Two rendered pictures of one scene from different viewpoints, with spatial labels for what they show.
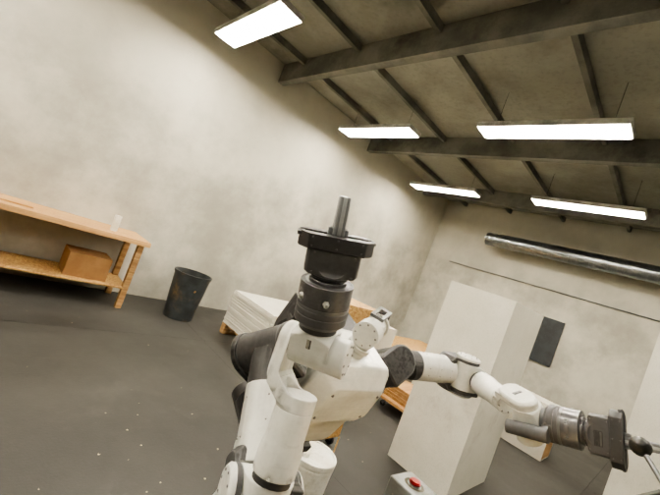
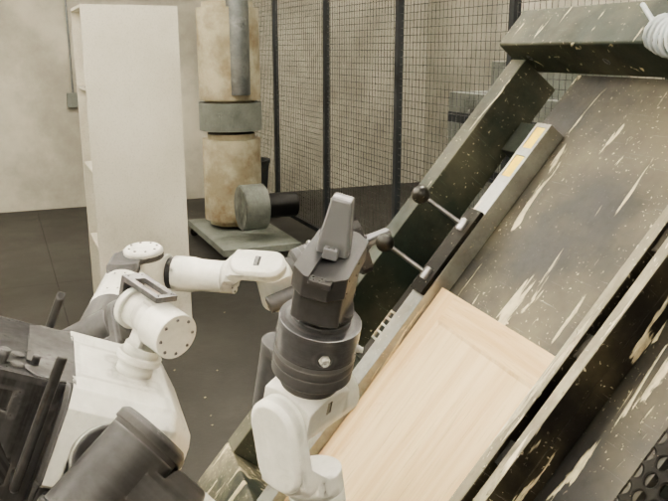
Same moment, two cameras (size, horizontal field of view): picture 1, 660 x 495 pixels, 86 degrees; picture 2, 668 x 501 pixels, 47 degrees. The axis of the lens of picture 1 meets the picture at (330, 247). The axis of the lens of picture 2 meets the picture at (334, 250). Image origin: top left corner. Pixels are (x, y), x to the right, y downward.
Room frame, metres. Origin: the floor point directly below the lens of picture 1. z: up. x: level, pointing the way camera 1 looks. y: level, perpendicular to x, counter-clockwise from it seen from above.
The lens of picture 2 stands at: (0.30, 0.70, 1.78)
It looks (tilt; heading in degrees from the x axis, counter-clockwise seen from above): 14 degrees down; 291
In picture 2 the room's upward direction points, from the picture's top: straight up
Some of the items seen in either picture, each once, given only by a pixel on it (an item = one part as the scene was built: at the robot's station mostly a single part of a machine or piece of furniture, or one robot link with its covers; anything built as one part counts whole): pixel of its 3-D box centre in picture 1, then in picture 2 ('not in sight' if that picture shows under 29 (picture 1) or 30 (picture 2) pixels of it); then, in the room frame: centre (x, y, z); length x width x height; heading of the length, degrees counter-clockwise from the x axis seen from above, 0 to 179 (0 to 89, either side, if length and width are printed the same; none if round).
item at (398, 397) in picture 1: (407, 401); not in sight; (4.65, -1.64, 0.15); 0.61 x 0.51 x 0.31; 134
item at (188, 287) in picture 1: (186, 295); not in sight; (5.06, 1.67, 0.33); 0.52 x 0.52 x 0.65
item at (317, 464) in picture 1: (307, 471); not in sight; (2.27, -0.37, 0.24); 0.32 x 0.30 x 0.47; 134
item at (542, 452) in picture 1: (530, 421); not in sight; (5.11, -3.56, 0.36); 0.58 x 0.45 x 0.72; 44
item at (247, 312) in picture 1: (309, 333); not in sight; (5.59, -0.18, 0.31); 2.46 x 1.04 x 0.63; 134
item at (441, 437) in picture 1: (467, 383); not in sight; (3.48, -1.73, 0.88); 0.90 x 0.60 x 1.75; 134
